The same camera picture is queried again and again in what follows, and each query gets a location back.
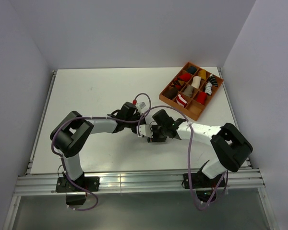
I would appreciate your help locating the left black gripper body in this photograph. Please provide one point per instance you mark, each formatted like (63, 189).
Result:
(133, 126)

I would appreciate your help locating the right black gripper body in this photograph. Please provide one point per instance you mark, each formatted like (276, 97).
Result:
(159, 134)

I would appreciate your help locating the red white striped sock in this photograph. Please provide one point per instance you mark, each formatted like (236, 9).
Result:
(180, 100)

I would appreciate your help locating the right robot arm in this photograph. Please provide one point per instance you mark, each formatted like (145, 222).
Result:
(230, 146)

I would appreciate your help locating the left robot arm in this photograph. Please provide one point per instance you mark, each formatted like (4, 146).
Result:
(73, 131)

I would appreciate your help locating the dark brown rolled sock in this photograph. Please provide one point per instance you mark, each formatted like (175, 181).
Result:
(171, 93)

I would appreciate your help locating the grey brown rolled sock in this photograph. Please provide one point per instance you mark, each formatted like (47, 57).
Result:
(188, 91)

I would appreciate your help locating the orange divided sock tray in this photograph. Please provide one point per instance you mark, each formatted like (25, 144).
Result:
(194, 109)

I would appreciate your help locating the argyle patterned rolled sock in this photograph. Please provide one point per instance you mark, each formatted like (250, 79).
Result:
(178, 84)

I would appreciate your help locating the red rolled sock lower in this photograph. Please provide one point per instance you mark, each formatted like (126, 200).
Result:
(201, 97)

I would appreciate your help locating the red rolled sock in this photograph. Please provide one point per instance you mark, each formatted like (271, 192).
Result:
(185, 77)
(201, 97)

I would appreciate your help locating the red rolled sock upper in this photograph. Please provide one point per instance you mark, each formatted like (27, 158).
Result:
(185, 77)

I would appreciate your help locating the cream rolled sock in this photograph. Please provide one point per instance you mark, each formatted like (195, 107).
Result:
(196, 82)

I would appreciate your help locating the white grey striped sock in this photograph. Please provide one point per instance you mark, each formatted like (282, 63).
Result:
(208, 89)

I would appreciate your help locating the dark teal rolled sock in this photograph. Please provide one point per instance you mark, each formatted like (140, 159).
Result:
(191, 69)

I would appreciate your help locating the yellow rolled sock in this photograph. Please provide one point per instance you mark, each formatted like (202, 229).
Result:
(202, 74)

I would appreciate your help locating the black white striped sock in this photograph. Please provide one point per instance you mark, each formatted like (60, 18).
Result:
(212, 80)

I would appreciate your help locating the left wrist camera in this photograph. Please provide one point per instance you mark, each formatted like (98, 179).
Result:
(140, 106)

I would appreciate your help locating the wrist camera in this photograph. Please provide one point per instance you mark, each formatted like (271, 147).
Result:
(140, 106)
(145, 131)

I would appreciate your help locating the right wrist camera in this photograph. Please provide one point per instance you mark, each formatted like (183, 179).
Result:
(145, 131)

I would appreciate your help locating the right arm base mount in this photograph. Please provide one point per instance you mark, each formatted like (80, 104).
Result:
(199, 181)

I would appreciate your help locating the left aluminium side rail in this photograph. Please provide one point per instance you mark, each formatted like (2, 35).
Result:
(31, 159)

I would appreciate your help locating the aluminium side rail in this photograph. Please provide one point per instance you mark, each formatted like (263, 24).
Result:
(31, 159)
(231, 108)

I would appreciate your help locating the right aluminium side rail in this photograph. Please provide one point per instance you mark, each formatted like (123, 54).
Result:
(231, 108)

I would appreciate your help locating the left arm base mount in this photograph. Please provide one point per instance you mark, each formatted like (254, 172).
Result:
(76, 191)

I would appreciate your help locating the aluminium front rail frame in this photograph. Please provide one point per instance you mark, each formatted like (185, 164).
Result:
(133, 182)

